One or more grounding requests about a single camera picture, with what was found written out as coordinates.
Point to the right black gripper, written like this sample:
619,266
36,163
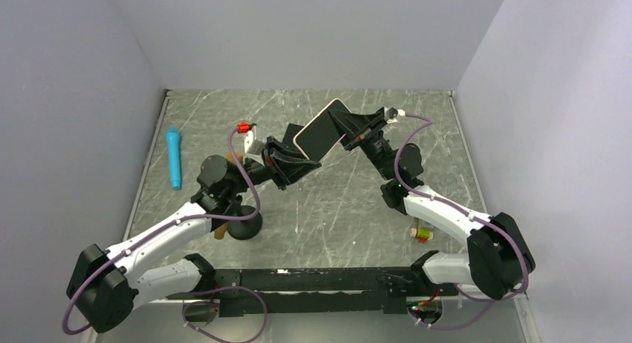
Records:
353,124

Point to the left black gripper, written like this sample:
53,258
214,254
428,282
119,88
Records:
283,165

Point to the black smartphone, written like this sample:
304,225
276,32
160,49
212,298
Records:
321,133

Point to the beige phone case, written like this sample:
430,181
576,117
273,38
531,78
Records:
326,106

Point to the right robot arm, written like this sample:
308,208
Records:
497,260

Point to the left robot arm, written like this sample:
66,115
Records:
108,284

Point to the phone in clear case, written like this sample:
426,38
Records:
290,132

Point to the black microphone stand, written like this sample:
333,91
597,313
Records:
243,229

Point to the gold microphone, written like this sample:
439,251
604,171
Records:
221,231

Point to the blue toy microphone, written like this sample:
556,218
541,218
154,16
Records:
172,139

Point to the colourful toy brick assembly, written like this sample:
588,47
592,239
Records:
422,233

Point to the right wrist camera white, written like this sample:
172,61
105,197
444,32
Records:
392,115

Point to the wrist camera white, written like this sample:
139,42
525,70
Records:
255,138
392,115

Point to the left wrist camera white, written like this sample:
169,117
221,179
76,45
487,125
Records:
255,138

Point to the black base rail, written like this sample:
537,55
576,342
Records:
304,290

